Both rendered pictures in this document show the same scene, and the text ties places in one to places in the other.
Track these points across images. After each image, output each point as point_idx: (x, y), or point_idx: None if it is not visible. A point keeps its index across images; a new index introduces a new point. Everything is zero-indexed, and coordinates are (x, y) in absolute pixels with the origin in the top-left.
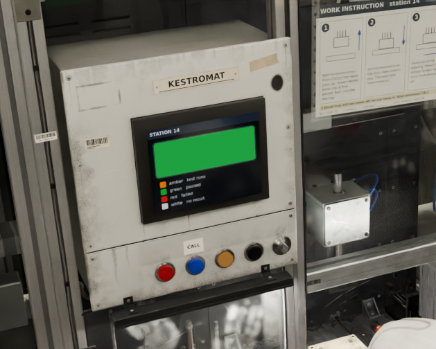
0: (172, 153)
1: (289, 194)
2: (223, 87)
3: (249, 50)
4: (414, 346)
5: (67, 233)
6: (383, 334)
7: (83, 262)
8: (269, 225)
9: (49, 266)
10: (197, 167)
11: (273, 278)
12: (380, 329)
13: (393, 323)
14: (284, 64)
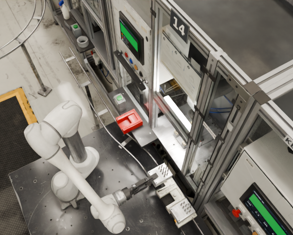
0: (123, 28)
1: (148, 71)
2: (136, 25)
3: (141, 22)
4: (57, 106)
5: (114, 23)
6: (67, 100)
7: None
8: (144, 72)
9: (112, 27)
10: (127, 38)
11: (139, 84)
12: (71, 100)
13: (71, 102)
14: (148, 36)
